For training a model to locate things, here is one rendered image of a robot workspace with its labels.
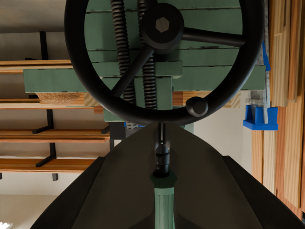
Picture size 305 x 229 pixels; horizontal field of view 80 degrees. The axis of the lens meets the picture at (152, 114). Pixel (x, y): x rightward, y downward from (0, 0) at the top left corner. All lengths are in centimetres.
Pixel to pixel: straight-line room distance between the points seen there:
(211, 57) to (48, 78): 41
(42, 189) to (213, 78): 370
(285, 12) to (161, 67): 157
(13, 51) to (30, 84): 320
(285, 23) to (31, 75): 171
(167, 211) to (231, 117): 256
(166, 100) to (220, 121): 271
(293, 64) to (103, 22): 151
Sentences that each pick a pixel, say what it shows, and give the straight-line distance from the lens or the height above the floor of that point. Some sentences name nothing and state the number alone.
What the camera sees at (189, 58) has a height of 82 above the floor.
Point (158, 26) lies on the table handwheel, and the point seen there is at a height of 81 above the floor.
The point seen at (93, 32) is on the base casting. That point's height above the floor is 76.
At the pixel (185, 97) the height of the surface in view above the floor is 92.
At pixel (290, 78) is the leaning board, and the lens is 180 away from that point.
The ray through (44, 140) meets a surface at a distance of 292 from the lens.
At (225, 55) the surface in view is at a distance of 49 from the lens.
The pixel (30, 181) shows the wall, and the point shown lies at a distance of 399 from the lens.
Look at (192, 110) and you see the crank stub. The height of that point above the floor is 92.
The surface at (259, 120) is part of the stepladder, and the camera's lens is 132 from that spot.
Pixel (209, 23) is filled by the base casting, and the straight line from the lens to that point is 50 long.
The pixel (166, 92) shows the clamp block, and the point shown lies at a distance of 36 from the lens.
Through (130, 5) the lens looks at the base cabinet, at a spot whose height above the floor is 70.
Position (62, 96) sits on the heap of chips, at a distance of 55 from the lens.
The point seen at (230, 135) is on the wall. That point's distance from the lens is 316.
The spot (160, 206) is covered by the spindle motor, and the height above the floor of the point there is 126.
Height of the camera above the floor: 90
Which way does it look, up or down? 8 degrees up
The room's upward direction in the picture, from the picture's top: 179 degrees clockwise
